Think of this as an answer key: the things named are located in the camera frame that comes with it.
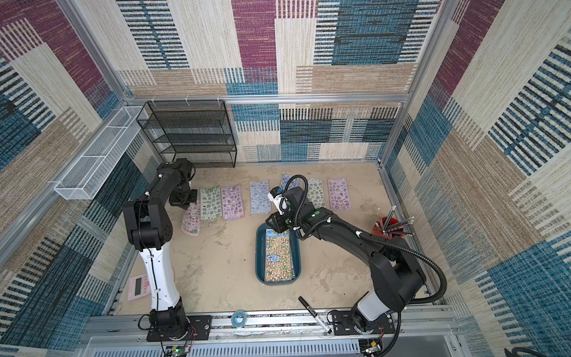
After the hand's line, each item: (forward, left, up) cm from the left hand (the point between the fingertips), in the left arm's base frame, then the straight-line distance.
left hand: (188, 206), depth 99 cm
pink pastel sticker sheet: (-5, -1, -4) cm, 7 cm away
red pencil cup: (-15, -83, +3) cm, 85 cm away
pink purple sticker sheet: (+5, -18, -4) cm, 19 cm away
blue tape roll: (-42, -26, -7) cm, 50 cm away
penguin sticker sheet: (+18, -42, -4) cm, 46 cm away
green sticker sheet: (+5, -7, -5) cm, 10 cm away
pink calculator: (-32, +11, -5) cm, 34 cm away
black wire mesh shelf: (+33, -1, +15) cm, 36 cm away
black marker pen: (-43, -53, -5) cm, 68 cm away
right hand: (-13, -38, +8) cm, 41 cm away
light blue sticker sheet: (+5, -30, -5) cm, 31 cm away
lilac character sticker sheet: (+8, -68, -5) cm, 69 cm away
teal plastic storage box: (-22, -32, -4) cm, 39 cm away
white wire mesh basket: (-9, +20, +28) cm, 36 cm away
